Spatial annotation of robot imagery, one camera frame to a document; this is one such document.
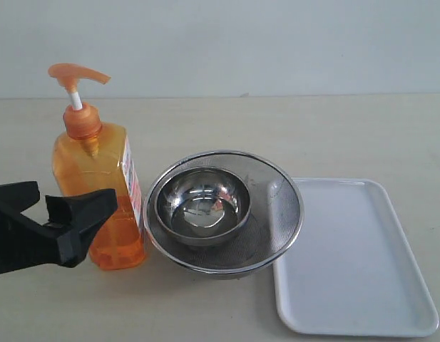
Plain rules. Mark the orange pump soap bottle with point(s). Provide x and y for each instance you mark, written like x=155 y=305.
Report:
x=91 y=155

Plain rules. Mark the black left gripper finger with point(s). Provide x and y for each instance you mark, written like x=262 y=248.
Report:
x=16 y=198
x=75 y=221

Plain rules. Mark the small stainless steel bowl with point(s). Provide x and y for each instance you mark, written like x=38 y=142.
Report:
x=203 y=206

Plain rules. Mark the steel mesh strainer basket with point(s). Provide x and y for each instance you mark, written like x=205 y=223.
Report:
x=272 y=227

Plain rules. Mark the white plastic tray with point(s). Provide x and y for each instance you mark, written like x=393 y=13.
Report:
x=351 y=271

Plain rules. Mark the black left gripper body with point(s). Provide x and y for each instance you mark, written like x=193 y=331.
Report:
x=25 y=244

